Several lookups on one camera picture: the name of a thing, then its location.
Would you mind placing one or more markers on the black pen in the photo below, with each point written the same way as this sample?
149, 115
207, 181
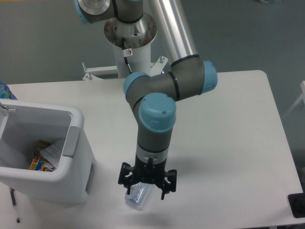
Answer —
14, 203

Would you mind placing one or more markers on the white frame at right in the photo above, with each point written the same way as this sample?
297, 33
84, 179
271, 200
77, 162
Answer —
300, 99

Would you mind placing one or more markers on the black device at table edge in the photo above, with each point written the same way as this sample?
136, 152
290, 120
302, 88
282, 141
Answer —
297, 204

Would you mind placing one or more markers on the white trash can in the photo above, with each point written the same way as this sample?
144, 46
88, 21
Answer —
22, 125

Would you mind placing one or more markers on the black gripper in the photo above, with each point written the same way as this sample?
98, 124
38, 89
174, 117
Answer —
150, 174

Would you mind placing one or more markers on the blue water bottle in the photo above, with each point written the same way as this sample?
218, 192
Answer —
5, 92

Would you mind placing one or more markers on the clear plastic wrapper bag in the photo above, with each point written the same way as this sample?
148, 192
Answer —
53, 152

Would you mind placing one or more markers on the white pedestal foot bracket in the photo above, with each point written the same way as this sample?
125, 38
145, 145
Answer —
96, 73

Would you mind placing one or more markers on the colourful snack package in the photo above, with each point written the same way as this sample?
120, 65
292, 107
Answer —
39, 163

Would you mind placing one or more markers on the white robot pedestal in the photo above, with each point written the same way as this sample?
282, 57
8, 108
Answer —
132, 44

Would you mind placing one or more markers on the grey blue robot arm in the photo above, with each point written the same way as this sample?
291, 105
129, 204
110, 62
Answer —
152, 99

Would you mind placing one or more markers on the crushed clear plastic bottle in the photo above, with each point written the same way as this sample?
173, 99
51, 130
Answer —
137, 194

